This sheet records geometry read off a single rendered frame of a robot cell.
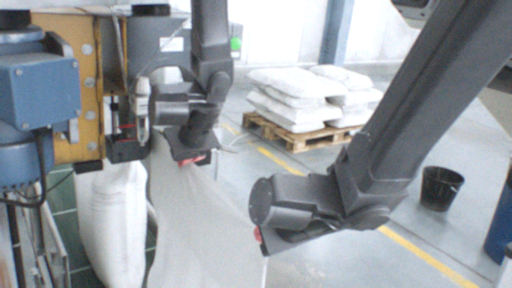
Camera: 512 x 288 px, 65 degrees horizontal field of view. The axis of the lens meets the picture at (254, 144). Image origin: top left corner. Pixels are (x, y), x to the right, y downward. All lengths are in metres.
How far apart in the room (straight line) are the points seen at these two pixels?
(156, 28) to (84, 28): 0.15
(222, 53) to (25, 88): 0.29
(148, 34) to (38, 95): 0.36
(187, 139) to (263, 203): 0.34
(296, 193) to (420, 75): 0.20
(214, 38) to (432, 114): 0.41
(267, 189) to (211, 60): 0.29
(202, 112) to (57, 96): 0.23
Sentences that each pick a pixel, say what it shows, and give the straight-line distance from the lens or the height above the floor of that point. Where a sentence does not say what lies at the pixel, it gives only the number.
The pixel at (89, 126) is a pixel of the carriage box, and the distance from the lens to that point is 0.94.
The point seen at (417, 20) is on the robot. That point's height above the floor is 1.39.
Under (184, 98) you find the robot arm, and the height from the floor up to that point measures 1.23.
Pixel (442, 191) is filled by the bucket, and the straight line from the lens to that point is 3.18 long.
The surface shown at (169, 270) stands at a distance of 0.94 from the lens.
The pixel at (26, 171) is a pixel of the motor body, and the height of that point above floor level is 1.12.
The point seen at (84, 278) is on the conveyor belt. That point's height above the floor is 0.38.
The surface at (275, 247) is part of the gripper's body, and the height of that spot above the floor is 1.10.
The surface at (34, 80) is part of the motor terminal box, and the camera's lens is 0.62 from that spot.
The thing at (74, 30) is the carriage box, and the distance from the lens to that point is 0.89.
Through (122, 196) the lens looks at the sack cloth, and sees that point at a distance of 1.33.
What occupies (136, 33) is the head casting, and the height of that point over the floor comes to 1.31.
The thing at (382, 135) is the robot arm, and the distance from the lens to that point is 0.38.
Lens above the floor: 1.44
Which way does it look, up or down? 22 degrees down
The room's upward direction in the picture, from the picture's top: 6 degrees clockwise
